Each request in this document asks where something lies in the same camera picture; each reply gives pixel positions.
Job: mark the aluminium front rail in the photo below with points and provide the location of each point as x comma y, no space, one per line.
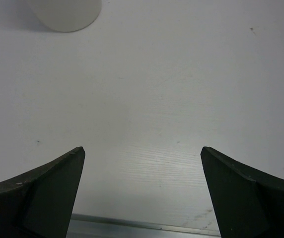
82,226

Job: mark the white bin with black rim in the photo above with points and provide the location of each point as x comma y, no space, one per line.
66,15

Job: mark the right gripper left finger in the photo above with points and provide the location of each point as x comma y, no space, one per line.
39,202

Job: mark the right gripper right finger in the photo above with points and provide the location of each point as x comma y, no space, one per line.
247,202

